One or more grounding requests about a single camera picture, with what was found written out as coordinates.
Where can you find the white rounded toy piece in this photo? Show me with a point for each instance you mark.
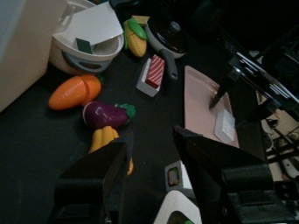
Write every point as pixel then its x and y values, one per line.
pixel 176 205

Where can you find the red striped white toy block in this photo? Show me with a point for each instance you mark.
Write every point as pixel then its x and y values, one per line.
pixel 152 74

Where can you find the purple toy eggplant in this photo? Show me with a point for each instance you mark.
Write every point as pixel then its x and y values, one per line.
pixel 104 115

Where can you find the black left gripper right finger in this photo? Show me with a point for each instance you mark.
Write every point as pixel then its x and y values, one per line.
pixel 217 175

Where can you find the dark green square piece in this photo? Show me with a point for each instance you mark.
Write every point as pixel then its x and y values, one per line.
pixel 84 45

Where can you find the yellow toy banana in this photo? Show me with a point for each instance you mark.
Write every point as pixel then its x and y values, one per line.
pixel 101 137

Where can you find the large white box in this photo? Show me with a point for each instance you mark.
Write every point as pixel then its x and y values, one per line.
pixel 23 43

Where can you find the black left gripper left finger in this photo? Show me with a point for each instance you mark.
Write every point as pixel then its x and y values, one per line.
pixel 91 180

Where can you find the yellow toy corn cob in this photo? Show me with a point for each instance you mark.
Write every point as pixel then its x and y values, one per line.
pixel 136 40

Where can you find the white toy rice block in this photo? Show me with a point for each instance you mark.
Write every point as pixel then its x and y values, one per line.
pixel 224 125

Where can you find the white toy sushi roll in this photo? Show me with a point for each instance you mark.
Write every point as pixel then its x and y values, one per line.
pixel 173 176

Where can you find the pink cutting board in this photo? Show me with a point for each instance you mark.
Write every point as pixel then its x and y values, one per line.
pixel 200 105

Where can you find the orange toy carrot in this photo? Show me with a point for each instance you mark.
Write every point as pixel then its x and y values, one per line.
pixel 73 92

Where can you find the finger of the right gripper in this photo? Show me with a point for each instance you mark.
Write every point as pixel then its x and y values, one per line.
pixel 259 113
pixel 221 89

